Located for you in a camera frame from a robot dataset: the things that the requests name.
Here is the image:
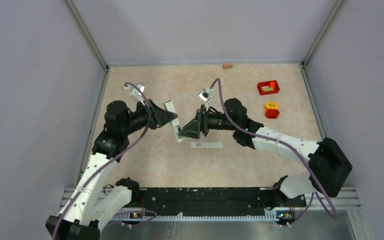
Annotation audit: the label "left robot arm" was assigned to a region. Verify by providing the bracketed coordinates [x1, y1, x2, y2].
[45, 99, 178, 240]

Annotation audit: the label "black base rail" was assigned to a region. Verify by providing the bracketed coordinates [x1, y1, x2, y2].
[115, 178, 307, 217]

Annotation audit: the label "long white remote control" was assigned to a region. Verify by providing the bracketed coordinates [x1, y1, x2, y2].
[163, 100, 185, 143]

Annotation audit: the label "red block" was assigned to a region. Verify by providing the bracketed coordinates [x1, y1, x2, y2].
[265, 109, 280, 119]

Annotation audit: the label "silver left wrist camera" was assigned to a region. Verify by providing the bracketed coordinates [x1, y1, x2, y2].
[124, 82, 145, 105]

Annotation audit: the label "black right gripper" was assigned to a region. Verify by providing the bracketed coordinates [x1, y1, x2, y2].
[179, 104, 237, 139]

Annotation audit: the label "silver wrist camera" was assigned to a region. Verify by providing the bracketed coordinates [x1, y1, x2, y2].
[198, 87, 214, 109]
[124, 82, 145, 105]

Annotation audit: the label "small wooden block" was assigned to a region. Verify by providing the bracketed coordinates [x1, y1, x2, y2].
[222, 62, 233, 70]

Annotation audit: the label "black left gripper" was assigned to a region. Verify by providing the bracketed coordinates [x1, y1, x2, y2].
[121, 97, 177, 136]

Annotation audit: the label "long white battery cover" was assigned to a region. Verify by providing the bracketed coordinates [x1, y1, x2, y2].
[190, 141, 224, 149]

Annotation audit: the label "red bin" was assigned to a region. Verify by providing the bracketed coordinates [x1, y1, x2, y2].
[257, 80, 280, 96]

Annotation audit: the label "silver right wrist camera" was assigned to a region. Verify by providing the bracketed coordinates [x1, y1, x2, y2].
[198, 87, 214, 109]

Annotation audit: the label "yellow block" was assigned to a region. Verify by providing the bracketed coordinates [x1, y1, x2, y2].
[264, 102, 279, 111]

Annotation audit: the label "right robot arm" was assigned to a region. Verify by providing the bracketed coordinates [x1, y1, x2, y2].
[179, 98, 353, 206]

